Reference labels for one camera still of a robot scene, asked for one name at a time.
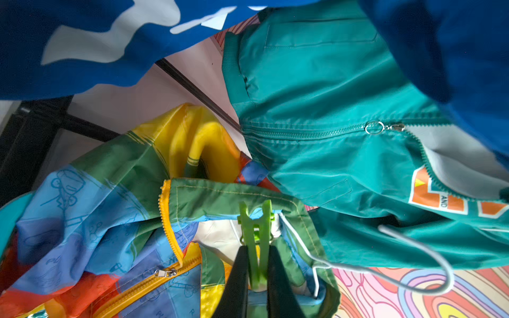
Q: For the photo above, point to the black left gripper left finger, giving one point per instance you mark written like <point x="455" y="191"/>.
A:
<point x="234" y="300"/>

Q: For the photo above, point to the blue white red jacket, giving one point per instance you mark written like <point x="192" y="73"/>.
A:
<point x="159" y="35"/>

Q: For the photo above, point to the teal green jacket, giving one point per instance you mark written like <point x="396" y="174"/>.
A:
<point x="383" y="113"/>

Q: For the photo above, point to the rainbow patchwork jacket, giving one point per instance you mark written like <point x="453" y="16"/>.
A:
<point x="146" y="226"/>

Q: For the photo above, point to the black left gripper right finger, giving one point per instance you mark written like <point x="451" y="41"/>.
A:
<point x="281" y="301"/>

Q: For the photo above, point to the black clothes rack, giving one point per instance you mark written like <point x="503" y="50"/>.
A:
<point x="28" y="137"/>

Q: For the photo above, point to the green clothespin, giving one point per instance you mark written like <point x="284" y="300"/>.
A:
<point x="256" y="236"/>

